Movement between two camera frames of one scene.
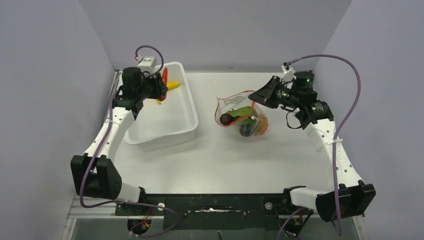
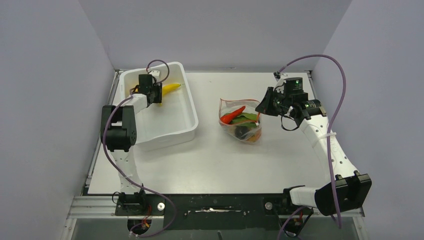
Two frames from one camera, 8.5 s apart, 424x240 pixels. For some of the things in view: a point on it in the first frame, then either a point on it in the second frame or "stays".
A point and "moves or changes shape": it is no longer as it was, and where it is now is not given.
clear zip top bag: [238, 111] moves or changes shape
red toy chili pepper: [164, 77] to [228, 118]
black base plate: [211, 211] stays
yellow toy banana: [170, 85] stays
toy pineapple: [262, 125] to [256, 136]
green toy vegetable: [246, 115] moves or changes shape
